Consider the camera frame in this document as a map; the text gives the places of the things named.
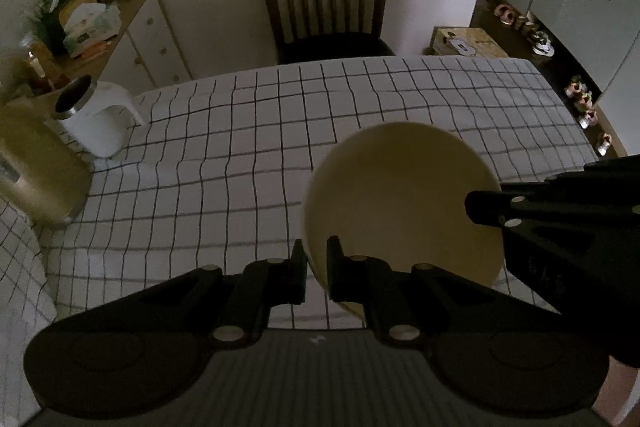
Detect small colourful shoes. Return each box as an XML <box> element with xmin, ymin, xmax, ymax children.
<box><xmin>564</xmin><ymin>75</ymin><xmax>613</xmax><ymax>158</ymax></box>

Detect black white sneaker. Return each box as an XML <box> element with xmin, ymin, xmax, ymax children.
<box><xmin>527</xmin><ymin>30</ymin><xmax>554</xmax><ymax>57</ymax></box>

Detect checkered white tablecloth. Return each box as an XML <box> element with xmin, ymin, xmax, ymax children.
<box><xmin>1</xmin><ymin>56</ymin><xmax>596</xmax><ymax>426</ymax></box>

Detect gold thermos carafe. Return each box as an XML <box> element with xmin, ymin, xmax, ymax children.
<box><xmin>1</xmin><ymin>106</ymin><xmax>91</xmax><ymax>228</ymax></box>

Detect pink shoes pair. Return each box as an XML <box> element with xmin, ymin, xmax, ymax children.
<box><xmin>494</xmin><ymin>3</ymin><xmax>527</xmax><ymax>27</ymax></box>

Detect white electric kettle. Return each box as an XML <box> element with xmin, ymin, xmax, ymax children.
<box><xmin>47</xmin><ymin>75</ymin><xmax>145</xmax><ymax>158</ymax></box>

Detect white drawer side cabinet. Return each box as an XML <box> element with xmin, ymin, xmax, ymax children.
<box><xmin>21</xmin><ymin>0</ymin><xmax>191</xmax><ymax>95</ymax></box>

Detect dark wooden chair far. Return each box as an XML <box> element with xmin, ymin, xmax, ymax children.
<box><xmin>265</xmin><ymin>0</ymin><xmax>394</xmax><ymax>65</ymax></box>

